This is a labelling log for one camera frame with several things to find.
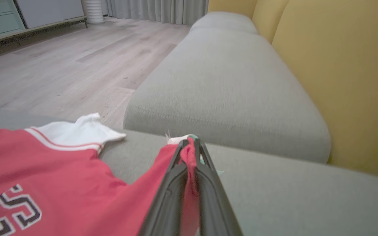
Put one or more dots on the yellow sofa back cushion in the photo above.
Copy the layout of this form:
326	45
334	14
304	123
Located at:
346	72
231	6
267	16

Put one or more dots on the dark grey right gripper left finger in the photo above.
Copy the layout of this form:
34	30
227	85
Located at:
169	196

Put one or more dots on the white ribbed cylinder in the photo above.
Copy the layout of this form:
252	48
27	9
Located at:
94	11

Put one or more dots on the red jersey with white sleeves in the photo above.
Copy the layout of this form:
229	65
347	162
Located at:
61	183

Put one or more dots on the grey curtain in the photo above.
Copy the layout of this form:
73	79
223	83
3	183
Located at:
159	9

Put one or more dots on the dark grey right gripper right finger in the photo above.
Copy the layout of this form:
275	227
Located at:
212	200

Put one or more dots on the large grey sofa seat cushion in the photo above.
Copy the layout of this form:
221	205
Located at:
307	203

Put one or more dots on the small grey sofa seat cushion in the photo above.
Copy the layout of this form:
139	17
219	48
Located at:
225	22

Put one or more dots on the pale green drawer cabinet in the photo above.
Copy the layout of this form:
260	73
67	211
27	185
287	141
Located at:
11	16

